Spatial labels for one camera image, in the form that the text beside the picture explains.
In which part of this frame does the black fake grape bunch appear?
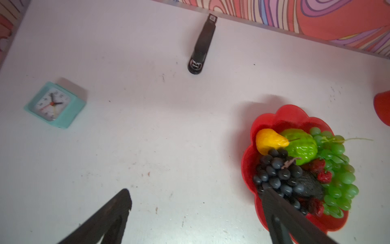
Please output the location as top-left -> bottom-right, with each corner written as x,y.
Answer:
252,148 -> 308,215

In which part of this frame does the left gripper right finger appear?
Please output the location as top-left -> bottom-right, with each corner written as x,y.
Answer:
262,189 -> 336,244

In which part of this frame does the small teal square object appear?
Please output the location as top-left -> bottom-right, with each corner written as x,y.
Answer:
24,82 -> 86,129

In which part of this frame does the red pen cup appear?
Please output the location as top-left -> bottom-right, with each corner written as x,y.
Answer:
373,90 -> 390,126

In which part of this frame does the dark fake avocado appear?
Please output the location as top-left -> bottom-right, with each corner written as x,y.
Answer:
298,179 -> 324,200

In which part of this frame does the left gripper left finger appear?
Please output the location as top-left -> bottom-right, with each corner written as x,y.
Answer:
60,189 -> 132,244

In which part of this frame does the red flower-shaped fruit bowl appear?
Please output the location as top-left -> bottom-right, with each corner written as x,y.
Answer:
241,105 -> 332,229

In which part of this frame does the bumpy green fake fruit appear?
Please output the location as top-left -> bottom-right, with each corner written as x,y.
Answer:
280,129 -> 318,166

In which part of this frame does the red cherry pair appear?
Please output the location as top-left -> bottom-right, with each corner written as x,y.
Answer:
308,159 -> 333,184

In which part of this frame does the green fake grape bunch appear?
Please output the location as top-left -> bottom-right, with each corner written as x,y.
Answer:
309,127 -> 359,219

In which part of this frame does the yellow fake lemon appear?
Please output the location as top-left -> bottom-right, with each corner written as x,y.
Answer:
255,129 -> 290,155

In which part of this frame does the black stapler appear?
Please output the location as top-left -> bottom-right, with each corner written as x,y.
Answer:
187,14 -> 218,75

